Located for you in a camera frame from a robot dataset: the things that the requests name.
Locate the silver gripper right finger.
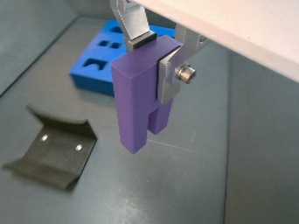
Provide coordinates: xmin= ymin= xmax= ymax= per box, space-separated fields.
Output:
xmin=157 ymin=24 xmax=209 ymax=104

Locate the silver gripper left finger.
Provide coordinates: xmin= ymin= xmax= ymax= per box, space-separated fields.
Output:
xmin=109 ymin=0 xmax=156 ymax=52

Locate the purple double-square block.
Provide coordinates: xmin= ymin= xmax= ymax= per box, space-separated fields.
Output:
xmin=111 ymin=35 xmax=181 ymax=154

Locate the blue foam shape board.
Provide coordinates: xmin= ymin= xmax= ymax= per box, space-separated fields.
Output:
xmin=68 ymin=18 xmax=177 ymax=97

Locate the black curved holder stand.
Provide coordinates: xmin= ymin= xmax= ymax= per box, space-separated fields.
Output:
xmin=4 ymin=105 xmax=97 ymax=189

